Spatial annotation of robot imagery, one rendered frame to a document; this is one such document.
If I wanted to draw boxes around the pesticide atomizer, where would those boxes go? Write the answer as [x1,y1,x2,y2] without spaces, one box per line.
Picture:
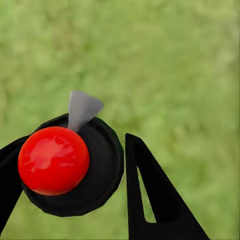
[17,90,126,217]

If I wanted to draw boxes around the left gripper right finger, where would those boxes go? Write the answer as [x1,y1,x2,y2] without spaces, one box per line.
[125,133,210,240]

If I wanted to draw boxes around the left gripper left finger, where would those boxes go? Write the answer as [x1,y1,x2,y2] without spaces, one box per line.
[0,135,30,235]

